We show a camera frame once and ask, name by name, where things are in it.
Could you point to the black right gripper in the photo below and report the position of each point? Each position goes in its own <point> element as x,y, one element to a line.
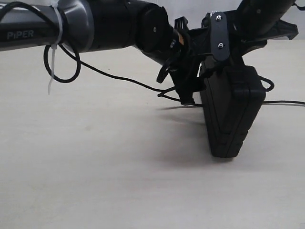
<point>251,30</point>

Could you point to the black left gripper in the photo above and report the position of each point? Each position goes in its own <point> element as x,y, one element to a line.
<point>195,48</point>

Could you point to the black plastic carrying case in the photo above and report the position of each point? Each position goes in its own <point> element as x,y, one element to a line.
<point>231,102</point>

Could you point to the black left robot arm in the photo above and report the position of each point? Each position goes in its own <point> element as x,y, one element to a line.
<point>80,26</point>

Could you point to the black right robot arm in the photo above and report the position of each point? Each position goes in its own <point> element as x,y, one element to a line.
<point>277,6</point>

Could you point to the white zip tie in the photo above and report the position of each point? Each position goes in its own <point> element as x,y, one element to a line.
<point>56,47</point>

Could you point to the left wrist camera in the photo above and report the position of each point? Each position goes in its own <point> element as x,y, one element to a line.
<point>219,36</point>

